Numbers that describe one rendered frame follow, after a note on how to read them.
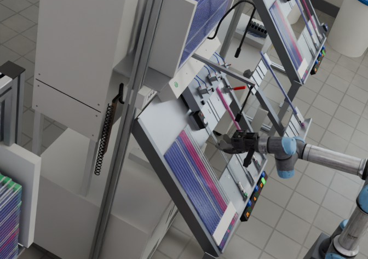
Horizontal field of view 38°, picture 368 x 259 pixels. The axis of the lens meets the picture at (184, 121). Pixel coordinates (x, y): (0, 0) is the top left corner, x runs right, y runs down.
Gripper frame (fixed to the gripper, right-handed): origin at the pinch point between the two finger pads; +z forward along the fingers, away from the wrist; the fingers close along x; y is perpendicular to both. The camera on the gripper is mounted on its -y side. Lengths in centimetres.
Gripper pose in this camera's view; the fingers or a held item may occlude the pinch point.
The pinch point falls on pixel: (218, 146)
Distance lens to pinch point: 243.9
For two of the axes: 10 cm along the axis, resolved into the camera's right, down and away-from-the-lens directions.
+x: -4.0, 5.5, -7.3
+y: -2.4, -8.4, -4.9
